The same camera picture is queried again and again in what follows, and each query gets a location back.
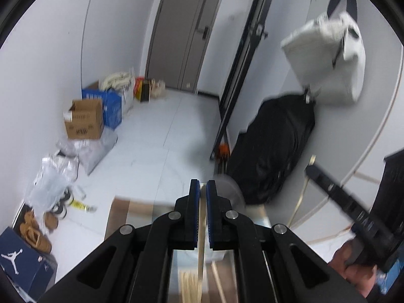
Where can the black backpack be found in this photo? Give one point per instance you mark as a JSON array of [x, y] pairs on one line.
[[267, 152]]

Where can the white plastic bag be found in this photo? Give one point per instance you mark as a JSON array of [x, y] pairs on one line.
[[56, 174]]

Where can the brown cardboard box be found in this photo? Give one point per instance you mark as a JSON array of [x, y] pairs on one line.
[[84, 119]]

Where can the beige cloth bag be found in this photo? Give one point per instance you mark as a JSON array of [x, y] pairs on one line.
[[117, 81]]

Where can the white plastic utensil holder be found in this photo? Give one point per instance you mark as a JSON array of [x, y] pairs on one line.
[[227, 188]]

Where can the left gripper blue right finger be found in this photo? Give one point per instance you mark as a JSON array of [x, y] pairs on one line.
[[272, 264]]

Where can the blue Jordan shoe box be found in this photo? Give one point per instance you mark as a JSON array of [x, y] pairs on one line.
[[29, 270]]

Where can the right hand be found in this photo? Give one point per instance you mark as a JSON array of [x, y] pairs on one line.
[[363, 278]]

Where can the grey entrance door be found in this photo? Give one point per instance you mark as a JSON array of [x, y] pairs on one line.
[[180, 37]]

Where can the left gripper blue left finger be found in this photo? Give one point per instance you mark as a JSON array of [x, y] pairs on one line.
[[133, 264]]

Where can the beige plastic bag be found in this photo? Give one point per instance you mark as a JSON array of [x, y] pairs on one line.
[[158, 89]]

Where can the wooden chopstick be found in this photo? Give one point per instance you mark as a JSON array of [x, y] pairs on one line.
[[218, 273], [193, 288], [186, 286], [201, 245]]

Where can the grey plastic mailer bag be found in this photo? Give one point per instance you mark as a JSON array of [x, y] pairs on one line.
[[89, 152]]

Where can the red snack bag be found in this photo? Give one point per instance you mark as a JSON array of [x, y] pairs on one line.
[[142, 89]]

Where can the blue cardboard box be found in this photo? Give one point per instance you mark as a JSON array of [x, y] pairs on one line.
[[112, 104]]

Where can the brown shoes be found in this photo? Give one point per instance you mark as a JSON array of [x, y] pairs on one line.
[[31, 233]]

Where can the checkered tablecloth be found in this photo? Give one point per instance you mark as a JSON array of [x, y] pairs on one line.
[[140, 214]]

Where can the grey sling bag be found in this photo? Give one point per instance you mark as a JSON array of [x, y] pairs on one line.
[[328, 58]]

